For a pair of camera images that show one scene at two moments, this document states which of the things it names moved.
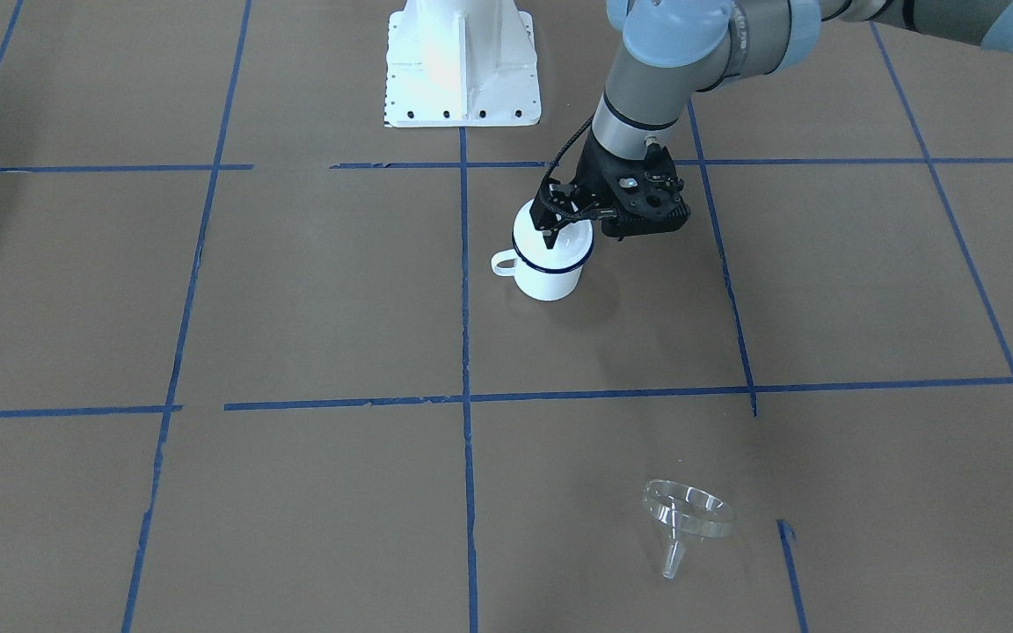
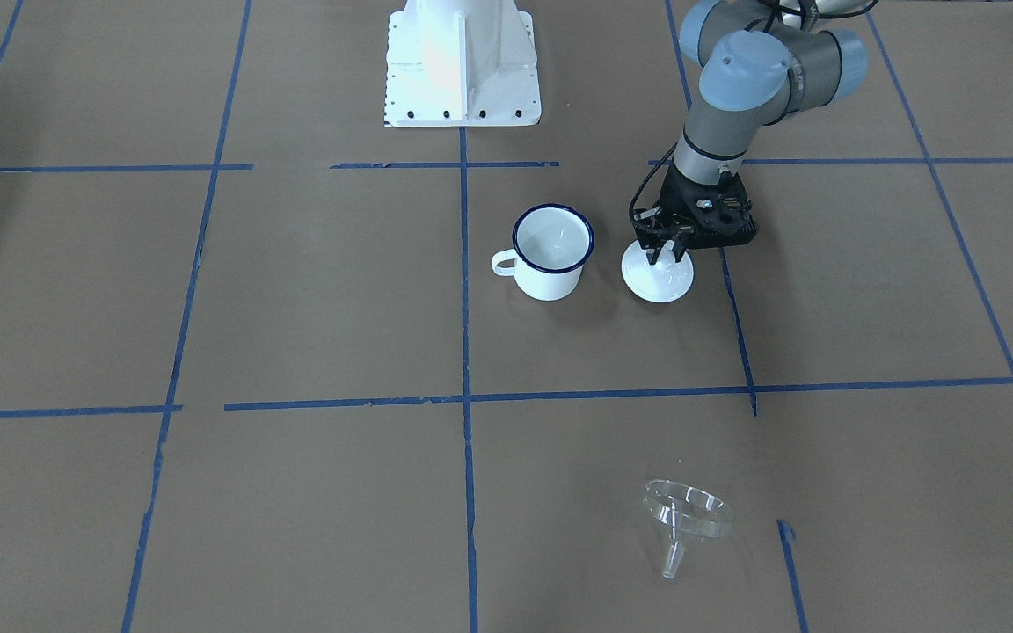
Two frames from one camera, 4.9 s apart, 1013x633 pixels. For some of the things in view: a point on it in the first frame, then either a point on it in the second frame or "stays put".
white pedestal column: x=461 y=62 stays put
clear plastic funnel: x=684 y=510 stays put
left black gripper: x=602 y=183 -> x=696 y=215
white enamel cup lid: x=572 y=246 -> x=665 y=280
